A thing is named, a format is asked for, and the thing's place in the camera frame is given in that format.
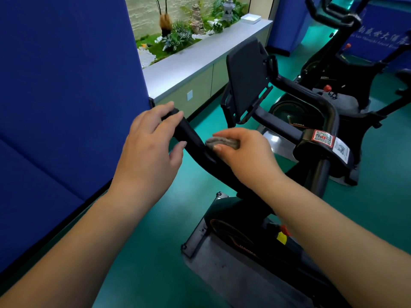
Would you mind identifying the black tablet holder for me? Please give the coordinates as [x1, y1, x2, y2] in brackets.
[220, 38, 304, 145]

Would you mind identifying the white plastic tray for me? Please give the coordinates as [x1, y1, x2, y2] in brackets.
[240, 13, 262, 25]

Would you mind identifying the person's left forearm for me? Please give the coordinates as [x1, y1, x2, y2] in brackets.
[0, 186, 161, 308]

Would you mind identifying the person's right hand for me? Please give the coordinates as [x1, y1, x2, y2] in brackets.
[211, 127, 286, 193]

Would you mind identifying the tall thin stemmed fern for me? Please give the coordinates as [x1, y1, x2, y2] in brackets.
[152, 0, 173, 38]

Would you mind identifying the large bushy fern plant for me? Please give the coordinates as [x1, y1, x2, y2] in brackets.
[210, 0, 250, 25]

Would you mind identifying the variegated leaf plant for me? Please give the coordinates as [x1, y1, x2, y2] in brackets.
[160, 21, 195, 52]

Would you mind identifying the slim green fern plant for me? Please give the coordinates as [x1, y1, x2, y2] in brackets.
[179, 0, 206, 20]

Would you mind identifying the grey stacked rock ornament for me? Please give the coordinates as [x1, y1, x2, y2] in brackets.
[189, 4, 206, 35]

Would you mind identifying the grey stone pagoda lantern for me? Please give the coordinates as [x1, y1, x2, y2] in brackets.
[220, 0, 236, 22]

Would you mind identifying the person's right forearm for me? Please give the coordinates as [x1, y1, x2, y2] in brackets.
[260, 175, 411, 308]

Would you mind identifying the person's left hand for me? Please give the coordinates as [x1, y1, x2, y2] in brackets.
[110, 101, 188, 210]

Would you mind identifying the green moss mat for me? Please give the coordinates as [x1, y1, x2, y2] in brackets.
[134, 15, 232, 66]

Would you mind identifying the blue hotel banner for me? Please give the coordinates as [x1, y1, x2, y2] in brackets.
[343, 1, 411, 71]

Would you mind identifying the grey cleaning cloth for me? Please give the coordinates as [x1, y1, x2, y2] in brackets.
[205, 135, 241, 151]

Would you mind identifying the long cabinet with grey top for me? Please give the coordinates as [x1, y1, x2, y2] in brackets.
[143, 19, 274, 121]

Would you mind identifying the blue wall pad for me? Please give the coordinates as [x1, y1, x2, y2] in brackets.
[266, 0, 322, 57]
[0, 0, 152, 274]

